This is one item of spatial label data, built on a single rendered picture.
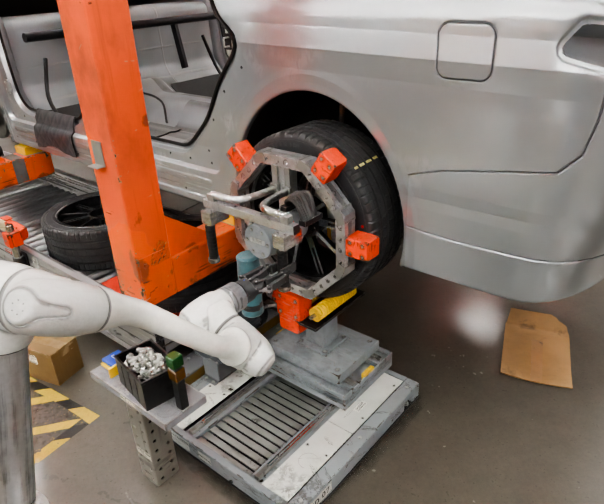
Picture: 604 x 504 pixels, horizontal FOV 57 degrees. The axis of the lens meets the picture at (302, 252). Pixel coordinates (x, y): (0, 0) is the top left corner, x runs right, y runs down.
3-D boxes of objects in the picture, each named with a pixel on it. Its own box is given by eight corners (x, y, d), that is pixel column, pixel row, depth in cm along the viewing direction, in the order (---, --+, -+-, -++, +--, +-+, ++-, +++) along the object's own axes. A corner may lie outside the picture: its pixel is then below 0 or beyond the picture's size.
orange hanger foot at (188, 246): (264, 246, 263) (258, 177, 247) (177, 293, 227) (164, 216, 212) (239, 238, 272) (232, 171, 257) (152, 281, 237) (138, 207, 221)
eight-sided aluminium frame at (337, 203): (355, 306, 203) (356, 164, 178) (345, 314, 198) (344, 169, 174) (249, 265, 234) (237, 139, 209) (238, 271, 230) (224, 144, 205)
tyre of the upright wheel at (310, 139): (256, 198, 254) (354, 303, 239) (218, 215, 238) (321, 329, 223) (315, 81, 208) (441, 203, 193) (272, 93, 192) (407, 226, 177)
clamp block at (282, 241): (302, 241, 180) (302, 226, 177) (284, 252, 173) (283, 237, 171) (291, 237, 182) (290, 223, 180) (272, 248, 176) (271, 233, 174)
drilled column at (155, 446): (179, 469, 212) (162, 384, 193) (158, 486, 205) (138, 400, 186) (163, 457, 218) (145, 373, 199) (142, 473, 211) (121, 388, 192)
